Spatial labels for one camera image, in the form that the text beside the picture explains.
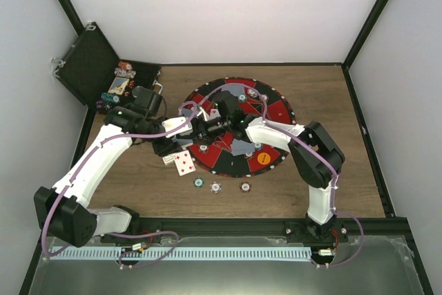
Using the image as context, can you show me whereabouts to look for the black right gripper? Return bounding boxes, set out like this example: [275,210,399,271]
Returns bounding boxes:
[182,117,231,146]

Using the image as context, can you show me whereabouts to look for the red chips seat two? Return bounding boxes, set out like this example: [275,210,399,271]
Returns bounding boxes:
[199,145,209,153]

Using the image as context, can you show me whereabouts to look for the red face up community card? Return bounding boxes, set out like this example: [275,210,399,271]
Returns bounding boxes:
[209,108,220,120]

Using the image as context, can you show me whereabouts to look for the card dealt seat four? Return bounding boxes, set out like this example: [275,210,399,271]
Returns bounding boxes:
[178,107,195,119]

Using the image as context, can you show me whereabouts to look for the five of diamonds card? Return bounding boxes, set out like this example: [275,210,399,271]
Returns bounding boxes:
[174,150,196,176]

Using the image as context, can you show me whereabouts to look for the card dealt seat one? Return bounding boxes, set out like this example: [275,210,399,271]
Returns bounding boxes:
[231,145,256,156]

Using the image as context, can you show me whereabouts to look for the blue green 50 chip stack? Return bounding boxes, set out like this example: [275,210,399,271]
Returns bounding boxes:
[193,178,204,188]

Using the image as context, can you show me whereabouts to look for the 50 chips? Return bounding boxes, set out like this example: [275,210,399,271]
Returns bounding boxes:
[238,94,247,103]

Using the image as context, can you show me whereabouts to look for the card dealt seat six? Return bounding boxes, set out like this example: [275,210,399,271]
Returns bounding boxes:
[222,84,244,94]

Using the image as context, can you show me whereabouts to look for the blue orange 10 chip stack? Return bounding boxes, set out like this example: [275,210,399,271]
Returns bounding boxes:
[210,182,222,193]

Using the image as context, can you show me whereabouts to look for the orange big blind button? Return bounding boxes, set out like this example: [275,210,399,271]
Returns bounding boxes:
[257,153,271,165]

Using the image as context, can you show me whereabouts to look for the red brown chip stack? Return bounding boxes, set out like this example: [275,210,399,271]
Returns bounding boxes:
[240,182,251,193]

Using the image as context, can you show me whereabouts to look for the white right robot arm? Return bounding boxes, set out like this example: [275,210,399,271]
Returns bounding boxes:
[190,115,345,242]

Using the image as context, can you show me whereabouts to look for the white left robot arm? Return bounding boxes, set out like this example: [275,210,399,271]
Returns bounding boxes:
[34,106,198,253]

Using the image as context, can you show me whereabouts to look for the white card box tray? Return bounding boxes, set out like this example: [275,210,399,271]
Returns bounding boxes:
[162,155,175,165]

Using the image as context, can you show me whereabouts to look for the round red black poker mat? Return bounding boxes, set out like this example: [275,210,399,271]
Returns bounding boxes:
[186,77,296,178]

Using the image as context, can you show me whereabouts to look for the blue green 50 chip row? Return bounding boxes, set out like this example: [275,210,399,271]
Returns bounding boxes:
[101,93,120,104]

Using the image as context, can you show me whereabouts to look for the blue playing card box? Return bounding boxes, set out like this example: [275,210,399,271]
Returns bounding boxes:
[108,77,130,95]

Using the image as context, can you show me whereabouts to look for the blue orange 10 chip row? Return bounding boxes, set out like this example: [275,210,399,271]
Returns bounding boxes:
[114,68,136,79]

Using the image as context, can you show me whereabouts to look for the red orange chip row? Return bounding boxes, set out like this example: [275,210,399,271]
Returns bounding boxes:
[118,61,133,70]

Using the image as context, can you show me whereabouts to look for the black poker chip case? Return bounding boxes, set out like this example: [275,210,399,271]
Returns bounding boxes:
[52,22,161,114]

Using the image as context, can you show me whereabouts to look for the light blue slotted strip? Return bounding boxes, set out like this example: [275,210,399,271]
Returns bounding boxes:
[53,247,311,263]

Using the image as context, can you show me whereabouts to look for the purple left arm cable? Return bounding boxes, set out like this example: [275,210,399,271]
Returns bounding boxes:
[40,101,201,270]

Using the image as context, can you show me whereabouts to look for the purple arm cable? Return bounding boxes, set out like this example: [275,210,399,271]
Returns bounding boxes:
[40,101,201,270]
[198,82,365,268]

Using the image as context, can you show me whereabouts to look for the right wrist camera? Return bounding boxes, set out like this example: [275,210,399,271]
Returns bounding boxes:
[213,91,244,121]

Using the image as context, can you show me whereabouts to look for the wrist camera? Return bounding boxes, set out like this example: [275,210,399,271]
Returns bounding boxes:
[133,86,162,117]
[213,91,244,121]

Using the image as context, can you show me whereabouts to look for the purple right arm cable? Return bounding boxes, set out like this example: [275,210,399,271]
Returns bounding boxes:
[198,82,365,268]

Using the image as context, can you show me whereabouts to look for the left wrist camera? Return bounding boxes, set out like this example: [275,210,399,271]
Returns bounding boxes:
[133,86,162,117]

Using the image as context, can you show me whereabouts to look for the chrome case handle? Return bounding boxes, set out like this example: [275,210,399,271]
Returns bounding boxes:
[153,80,164,95]

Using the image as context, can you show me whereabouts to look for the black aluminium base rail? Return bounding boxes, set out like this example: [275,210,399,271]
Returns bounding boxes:
[41,217,410,245]

